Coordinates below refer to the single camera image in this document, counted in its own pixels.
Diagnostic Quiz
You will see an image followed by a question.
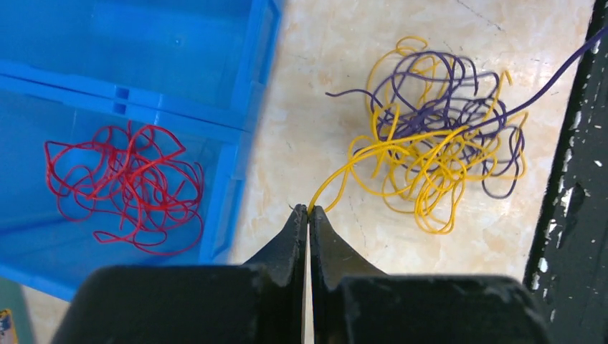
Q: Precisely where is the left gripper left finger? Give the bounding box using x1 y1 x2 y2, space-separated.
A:
52 205 308 343

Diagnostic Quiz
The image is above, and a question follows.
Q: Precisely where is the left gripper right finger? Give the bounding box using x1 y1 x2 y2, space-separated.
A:
309 206 551 343

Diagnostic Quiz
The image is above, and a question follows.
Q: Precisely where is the yellow wire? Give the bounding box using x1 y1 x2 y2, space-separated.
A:
308 125 471 214

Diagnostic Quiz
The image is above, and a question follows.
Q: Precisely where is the red wire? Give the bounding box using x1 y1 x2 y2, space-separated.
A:
43 120 206 257

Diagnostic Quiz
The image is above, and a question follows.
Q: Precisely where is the colourful wire bundle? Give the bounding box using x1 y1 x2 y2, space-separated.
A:
325 35 531 236

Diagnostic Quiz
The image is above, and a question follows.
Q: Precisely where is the purple wire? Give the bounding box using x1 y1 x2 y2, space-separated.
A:
467 26 608 131

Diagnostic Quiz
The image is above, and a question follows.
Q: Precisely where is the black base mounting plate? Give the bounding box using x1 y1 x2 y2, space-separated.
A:
522 0 608 344

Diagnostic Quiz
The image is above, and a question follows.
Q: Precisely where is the blue three-compartment plastic bin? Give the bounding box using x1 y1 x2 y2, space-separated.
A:
1 1 285 300

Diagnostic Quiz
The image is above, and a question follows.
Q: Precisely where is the teal transparent plastic tub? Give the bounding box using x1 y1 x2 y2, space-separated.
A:
1 277 36 344

